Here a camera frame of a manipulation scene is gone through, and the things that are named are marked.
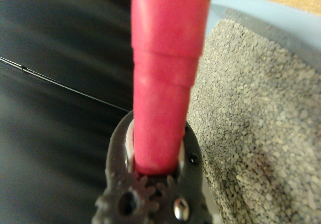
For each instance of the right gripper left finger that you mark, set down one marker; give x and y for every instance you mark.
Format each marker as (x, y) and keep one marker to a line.
(116, 158)

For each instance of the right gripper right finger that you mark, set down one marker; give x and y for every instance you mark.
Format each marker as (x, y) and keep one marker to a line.
(194, 168)

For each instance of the black curtain stand pole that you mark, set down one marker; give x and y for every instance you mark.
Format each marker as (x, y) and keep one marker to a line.
(75, 90)

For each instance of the blue litter tray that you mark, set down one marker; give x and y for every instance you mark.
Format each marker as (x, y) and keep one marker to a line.
(250, 108)

